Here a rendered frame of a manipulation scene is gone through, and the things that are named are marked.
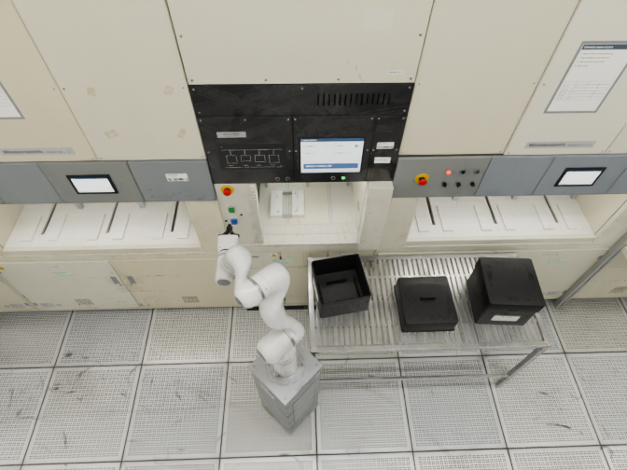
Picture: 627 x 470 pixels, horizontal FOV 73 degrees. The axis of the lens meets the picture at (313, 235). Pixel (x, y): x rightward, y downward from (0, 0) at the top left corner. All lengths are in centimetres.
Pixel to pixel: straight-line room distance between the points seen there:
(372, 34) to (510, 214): 167
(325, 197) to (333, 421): 146
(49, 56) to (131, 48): 30
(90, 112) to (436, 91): 139
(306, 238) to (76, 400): 189
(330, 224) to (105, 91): 141
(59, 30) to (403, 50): 120
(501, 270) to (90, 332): 280
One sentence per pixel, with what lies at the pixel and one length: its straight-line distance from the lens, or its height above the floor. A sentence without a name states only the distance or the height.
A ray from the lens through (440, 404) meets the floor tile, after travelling 315.
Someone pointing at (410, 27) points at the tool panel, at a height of 217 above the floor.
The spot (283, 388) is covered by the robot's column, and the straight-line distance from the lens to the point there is 227.
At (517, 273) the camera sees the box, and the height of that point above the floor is 101.
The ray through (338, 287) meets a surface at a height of 77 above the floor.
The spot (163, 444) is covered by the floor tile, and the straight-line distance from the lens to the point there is 311.
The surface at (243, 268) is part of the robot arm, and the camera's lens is 162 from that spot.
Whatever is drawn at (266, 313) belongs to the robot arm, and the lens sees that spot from 173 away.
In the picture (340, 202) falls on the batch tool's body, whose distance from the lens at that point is 272.
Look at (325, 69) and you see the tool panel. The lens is 171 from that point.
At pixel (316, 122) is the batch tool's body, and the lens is 185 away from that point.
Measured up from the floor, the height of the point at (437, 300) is 86.
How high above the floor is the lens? 294
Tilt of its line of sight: 54 degrees down
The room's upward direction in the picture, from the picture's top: 1 degrees clockwise
